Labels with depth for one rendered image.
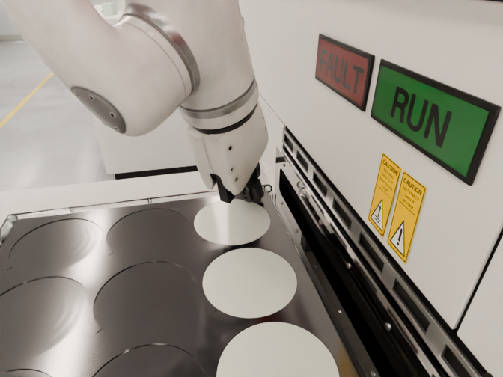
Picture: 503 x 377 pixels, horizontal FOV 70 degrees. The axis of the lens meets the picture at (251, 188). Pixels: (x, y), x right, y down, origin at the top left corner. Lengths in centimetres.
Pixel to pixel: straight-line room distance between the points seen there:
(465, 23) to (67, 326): 39
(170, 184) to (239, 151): 35
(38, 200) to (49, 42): 53
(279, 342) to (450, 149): 21
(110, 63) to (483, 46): 22
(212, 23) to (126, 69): 8
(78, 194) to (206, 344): 48
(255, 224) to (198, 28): 27
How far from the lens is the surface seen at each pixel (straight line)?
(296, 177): 50
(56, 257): 48
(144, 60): 27
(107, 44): 26
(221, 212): 49
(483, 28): 24
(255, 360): 34
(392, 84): 30
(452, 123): 25
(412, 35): 29
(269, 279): 40
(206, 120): 35
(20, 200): 78
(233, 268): 41
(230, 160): 38
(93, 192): 75
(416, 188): 29
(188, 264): 42
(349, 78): 36
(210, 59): 30
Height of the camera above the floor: 118
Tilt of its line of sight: 32 degrees down
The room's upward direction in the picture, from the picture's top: straight up
